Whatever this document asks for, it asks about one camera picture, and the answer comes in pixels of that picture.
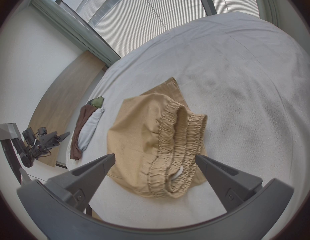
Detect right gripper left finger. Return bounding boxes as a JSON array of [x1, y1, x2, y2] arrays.
[[46, 153, 116, 212]]

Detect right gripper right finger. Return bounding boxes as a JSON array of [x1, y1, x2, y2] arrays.
[[195, 154, 263, 212]]

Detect tan shorts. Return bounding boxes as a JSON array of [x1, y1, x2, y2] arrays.
[[106, 76, 208, 199]]

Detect bed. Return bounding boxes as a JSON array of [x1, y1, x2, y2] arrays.
[[27, 11, 310, 228]]

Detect brown garment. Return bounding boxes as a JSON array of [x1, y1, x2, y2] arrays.
[[70, 105, 96, 161]]

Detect pale blue garment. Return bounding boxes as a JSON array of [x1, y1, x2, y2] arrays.
[[78, 108, 105, 151]]

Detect green garment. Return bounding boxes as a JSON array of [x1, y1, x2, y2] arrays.
[[91, 96, 105, 109]]

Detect grey-green curtain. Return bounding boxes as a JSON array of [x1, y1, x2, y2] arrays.
[[31, 0, 121, 68], [254, 0, 283, 28]]

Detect window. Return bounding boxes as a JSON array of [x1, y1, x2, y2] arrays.
[[43, 0, 260, 58]]

